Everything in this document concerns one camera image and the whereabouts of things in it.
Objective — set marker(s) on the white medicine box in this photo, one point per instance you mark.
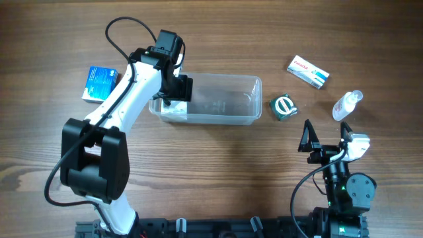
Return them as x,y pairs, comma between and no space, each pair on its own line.
176,111

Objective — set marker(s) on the green balm tin box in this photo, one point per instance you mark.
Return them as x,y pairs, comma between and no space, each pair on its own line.
283,107

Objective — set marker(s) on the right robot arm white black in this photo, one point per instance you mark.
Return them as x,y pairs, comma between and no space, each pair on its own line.
349,195

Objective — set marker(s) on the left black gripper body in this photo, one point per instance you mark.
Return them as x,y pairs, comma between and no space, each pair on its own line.
178,88

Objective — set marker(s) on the clear plastic container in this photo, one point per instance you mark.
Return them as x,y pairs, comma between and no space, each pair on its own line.
220,99

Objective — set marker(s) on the small clear spray bottle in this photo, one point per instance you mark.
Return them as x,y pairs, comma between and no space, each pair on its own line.
346,104

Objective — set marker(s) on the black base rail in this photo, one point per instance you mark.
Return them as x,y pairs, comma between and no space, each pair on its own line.
253,227

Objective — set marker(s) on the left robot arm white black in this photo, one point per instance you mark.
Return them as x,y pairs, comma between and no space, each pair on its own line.
96,162

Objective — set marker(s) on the white Panadol box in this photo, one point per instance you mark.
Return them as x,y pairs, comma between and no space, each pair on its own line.
308,72

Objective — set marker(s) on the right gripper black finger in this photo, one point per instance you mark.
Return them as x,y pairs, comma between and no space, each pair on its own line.
345,131
309,141

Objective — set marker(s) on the blue lozenge box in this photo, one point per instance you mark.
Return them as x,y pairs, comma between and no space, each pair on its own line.
101,81

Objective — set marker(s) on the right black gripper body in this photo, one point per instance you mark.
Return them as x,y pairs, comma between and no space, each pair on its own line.
322,155

